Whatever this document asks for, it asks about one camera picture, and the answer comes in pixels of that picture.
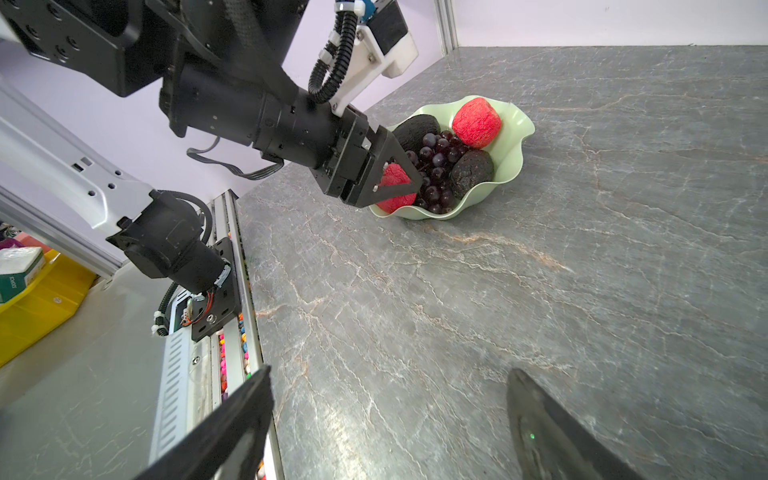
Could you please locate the yellow plastic bin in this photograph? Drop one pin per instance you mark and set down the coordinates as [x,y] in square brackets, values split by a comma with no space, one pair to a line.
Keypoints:
[51,299]

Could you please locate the dark purple grape bunch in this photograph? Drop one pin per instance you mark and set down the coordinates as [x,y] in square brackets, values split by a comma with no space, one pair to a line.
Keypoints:
[435,158]

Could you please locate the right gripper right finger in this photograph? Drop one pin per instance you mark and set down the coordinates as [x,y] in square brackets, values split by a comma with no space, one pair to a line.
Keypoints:
[550,443]

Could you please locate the white slotted cable duct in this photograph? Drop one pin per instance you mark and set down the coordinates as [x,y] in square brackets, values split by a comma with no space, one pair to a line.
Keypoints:
[170,423]

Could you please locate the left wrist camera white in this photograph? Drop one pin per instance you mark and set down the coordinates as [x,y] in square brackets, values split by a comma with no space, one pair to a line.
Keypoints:
[382,46]

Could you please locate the light green wavy bowl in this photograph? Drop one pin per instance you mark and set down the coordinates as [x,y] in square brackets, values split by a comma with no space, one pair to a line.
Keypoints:
[505,150]

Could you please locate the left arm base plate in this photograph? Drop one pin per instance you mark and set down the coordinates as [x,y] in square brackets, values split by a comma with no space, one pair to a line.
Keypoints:
[226,301]

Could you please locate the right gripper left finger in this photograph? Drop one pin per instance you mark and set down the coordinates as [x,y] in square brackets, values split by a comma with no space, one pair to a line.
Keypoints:
[230,441]

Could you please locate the dark avocado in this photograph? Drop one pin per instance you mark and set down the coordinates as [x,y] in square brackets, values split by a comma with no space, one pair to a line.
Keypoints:
[410,132]
[473,168]

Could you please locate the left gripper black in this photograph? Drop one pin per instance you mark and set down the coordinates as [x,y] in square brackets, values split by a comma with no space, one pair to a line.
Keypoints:
[194,94]

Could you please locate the white green tissue box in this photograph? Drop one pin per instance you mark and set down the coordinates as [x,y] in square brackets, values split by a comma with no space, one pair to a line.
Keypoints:
[19,267]

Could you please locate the colourful bead strip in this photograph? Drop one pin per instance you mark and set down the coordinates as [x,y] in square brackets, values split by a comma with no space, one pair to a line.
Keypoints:
[234,363]

